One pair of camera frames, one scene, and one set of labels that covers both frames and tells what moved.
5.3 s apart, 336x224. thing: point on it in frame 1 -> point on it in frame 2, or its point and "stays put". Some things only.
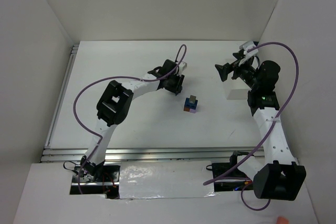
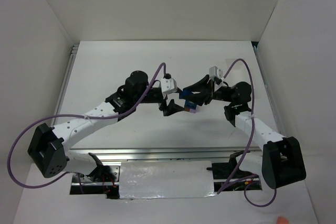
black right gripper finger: [240, 55] -> [203, 98]
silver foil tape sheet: [147, 180] stays put
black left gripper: [177, 84] -> [163, 100]
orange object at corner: [282, 220] stays put
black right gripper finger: [224, 70] -> [200, 86]
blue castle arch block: [191, 105] stays put
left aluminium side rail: [74, 54] stays put
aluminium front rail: [225, 154] stays put
